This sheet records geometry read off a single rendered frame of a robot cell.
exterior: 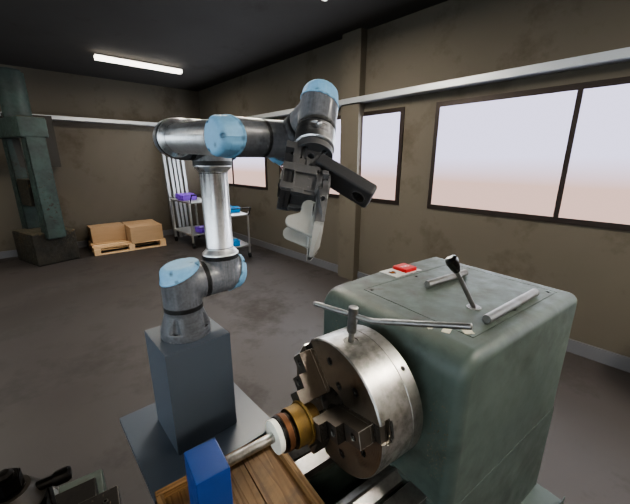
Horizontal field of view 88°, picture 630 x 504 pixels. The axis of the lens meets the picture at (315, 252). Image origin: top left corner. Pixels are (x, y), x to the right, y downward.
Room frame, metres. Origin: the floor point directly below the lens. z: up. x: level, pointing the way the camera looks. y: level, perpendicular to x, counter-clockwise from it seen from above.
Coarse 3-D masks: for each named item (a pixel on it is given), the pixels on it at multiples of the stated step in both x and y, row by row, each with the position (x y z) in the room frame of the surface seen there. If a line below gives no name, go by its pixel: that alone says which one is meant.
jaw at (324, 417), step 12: (336, 408) 0.60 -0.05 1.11; (348, 408) 0.60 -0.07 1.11; (324, 420) 0.56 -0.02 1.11; (336, 420) 0.56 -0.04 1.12; (348, 420) 0.55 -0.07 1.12; (360, 420) 0.55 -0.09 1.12; (324, 432) 0.55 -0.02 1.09; (336, 432) 0.53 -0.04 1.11; (348, 432) 0.53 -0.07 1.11; (360, 432) 0.51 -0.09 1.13; (372, 432) 0.53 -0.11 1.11; (384, 432) 0.53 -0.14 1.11; (360, 444) 0.51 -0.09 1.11
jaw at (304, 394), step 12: (312, 348) 0.70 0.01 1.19; (300, 360) 0.68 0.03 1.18; (312, 360) 0.68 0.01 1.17; (300, 372) 0.68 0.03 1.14; (312, 372) 0.66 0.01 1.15; (300, 384) 0.64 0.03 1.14; (312, 384) 0.64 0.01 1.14; (324, 384) 0.65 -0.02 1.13; (300, 396) 0.61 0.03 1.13; (312, 396) 0.62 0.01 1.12
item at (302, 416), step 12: (288, 408) 0.59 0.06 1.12; (300, 408) 0.58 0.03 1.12; (312, 408) 0.60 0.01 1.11; (288, 420) 0.56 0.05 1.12; (300, 420) 0.56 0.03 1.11; (312, 420) 0.56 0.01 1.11; (288, 432) 0.54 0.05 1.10; (300, 432) 0.54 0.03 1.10; (312, 432) 0.56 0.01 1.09; (288, 444) 0.53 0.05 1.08; (300, 444) 0.54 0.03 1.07
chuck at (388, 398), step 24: (336, 336) 0.68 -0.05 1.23; (360, 336) 0.68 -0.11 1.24; (336, 360) 0.63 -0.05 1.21; (360, 360) 0.60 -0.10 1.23; (384, 360) 0.62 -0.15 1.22; (336, 384) 0.63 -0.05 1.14; (360, 384) 0.57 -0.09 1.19; (384, 384) 0.57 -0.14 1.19; (360, 408) 0.57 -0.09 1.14; (384, 408) 0.54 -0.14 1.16; (408, 408) 0.57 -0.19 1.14; (408, 432) 0.55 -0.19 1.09; (336, 456) 0.62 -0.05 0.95; (360, 456) 0.56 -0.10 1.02; (384, 456) 0.51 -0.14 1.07
